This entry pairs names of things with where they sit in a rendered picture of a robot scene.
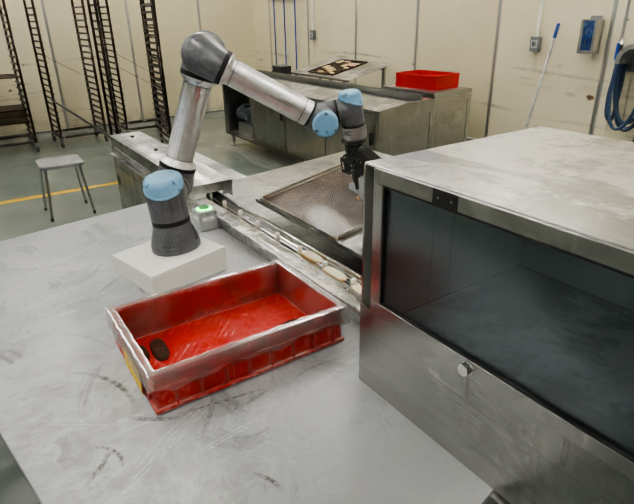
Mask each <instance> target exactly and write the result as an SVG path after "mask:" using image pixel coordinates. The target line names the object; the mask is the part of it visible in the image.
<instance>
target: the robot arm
mask: <svg viewBox="0 0 634 504"><path fill-rule="evenodd" d="M181 59H182V63H181V68H180V74H181V76H182V77H183V83H182V87H181V92H180V96H179V100H178V105H177V109H176V114H175V118H174V122H173V127H172V131H171V135H170V140H169V144H168V148H167V153H166V154H165V155H163V156H161V157H160V161H159V165H158V169H157V171H156V172H153V173H152V174H149V175H148V176H146V177H145V179H144V180H143V192H144V195H145V197H146V201H147V206H148V210H149V214H150V219H151V223H152V227H153V229H152V238H151V249H152V253H153V254H155V255H157V256H161V257H171V256H178V255H183V254H186V253H189V252H191V251H193V250H195V249H197V248H198V247H199V246H200V244H201V241H200V236H199V234H198V232H197V231H196V229H195V227H194V225H193V224H192V222H191V219H190V215H189V210H188V204H187V198H188V196H189V193H190V192H191V190H192V188H193V184H194V176H195V171H196V165H195V163H194V162H193V160H194V156H195V152H196V148H197V144H198V140H199V136H200V132H201V128H202V124H203V120H204V116H205V112H206V108H207V104H208V100H209V96H210V92H211V88H212V87H214V86H216V85H219V86H220V85H223V84H225V85H227V86H229V87H231V88H233V89H235V90H237V91H239V92H240V93H242V94H244V95H246V96H248V97H250V98H252V99H254V100H256V101H258V102H259V103H261V104H263V105H265V106H267V107H269V108H271V109H273V110H275V111H277V112H278V113H280V114H282V115H284V116H286V117H288V118H290V119H292V120H294V121H296V122H297V123H299V124H301V125H303V126H305V128H306V129H311V130H312V131H314V132H315V133H316V134H317V135H318V136H320V137H323V138H328V137H331V136H333V135H334V134H335V133H336V131H337V129H338V124H339V123H342V129H343V136H344V138H342V139H341V143H344V144H345V150H346V154H344V155H343V156H342V157H340V162H341V169H342V172H344V173H346V174H349V175H351V174H352V179H353V182H351V183H349V188H350V189H351V190H352V191H354V192H355V193H357V195H358V197H359V199H360V200H361V201H363V183H364V164H365V162H367V161H372V160H377V159H382V158H381V157H380V156H379V155H377V154H376V153H375V152H374V151H372V150H371V149H370V148H369V147H367V146H366V145H362V144H364V143H365V142H366V141H367V138H366V136H367V132H366V124H365V117H364V109H363V101H362V95H361V91H360V90H358V89H345V90H342V91H340V92H339V93H338V97H337V99H335V100H330V101H325V102H320V103H316V102H314V101H312V100H310V99H308V98H306V97H305V96H303V95H301V94H299V93H297V92H295V91H294V90H292V89H290V88H288V87H286V86H285V85H283V84H281V83H279V82H277V81H275V80H274V79H272V78H270V77H268V76H266V75H264V74H263V73H261V72H259V71H257V70H255V69H253V68H252V67H250V66H248V65H246V64H244V63H243V62H241V61H239V60H237V59H236V58H235V55H234V53H232V52H230V51H228V50H227V49H226V48H225V45H224V43H223V41H222V40H221V39H220V38H219V37H218V36H217V35H216V34H214V33H212V32H210V31H198V32H196V33H193V34H191V35H189V36H188V37H187V38H186V39H185V40H184V42H183V43H182V46H181ZM342 162H343V164H344V169H343V166H342ZM361 176H362V177H361Z"/></svg>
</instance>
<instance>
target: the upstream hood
mask: <svg viewBox="0 0 634 504"><path fill-rule="evenodd" d="M109 137H110V139H111V145H112V146H114V147H115V148H117V149H118V150H120V151H121V152H123V153H124V154H126V155H127V156H129V157H130V158H132V159H133V160H135V161H136V162H138V163H139V164H141V165H142V166H144V167H145V168H147V169H148V170H150V171H151V172H152V173H153V172H156V171H157V169H158V165H159V161H160V157H161V156H163V155H165V154H166V153H167V148H168V146H167V145H165V144H163V143H161V142H159V141H157V140H156V139H154V138H152V137H150V136H148V135H146V134H144V133H142V132H140V131H139V132H131V133H124V134H116V135H109ZM193 162H194V163H195V165H196V171H195V176H194V184H193V188H192V190H191V192H190V193H189V196H188V197H190V198H191V199H193V200H197V199H202V198H207V194H206V193H211V192H216V191H221V190H223V194H226V193H229V194H231V195H232V196H233V187H232V184H233V180H232V179H231V178H229V177H227V176H225V175H223V174H221V173H219V172H217V171H215V170H213V169H212V168H210V167H208V166H206V165H204V164H202V163H200V162H198V161H196V160H193Z"/></svg>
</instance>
